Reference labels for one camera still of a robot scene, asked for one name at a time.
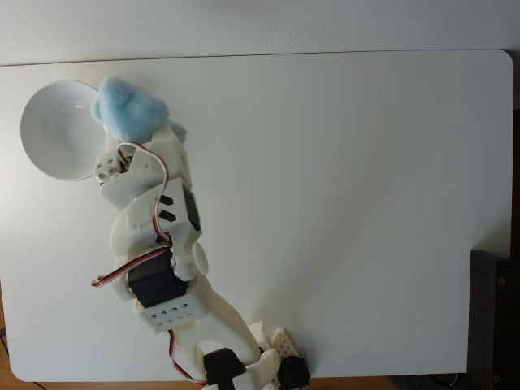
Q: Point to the skyblue plush doll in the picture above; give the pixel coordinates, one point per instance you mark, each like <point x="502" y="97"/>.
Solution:
<point x="126" y="105"/>

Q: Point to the white ceramic bowl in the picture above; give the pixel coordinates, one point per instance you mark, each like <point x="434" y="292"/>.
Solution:
<point x="53" y="130"/>

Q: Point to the black table clamp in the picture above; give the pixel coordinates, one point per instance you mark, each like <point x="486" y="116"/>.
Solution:
<point x="295" y="369"/>

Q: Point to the dark wooden furniture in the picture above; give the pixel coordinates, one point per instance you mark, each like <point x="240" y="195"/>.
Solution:
<point x="495" y="321"/>

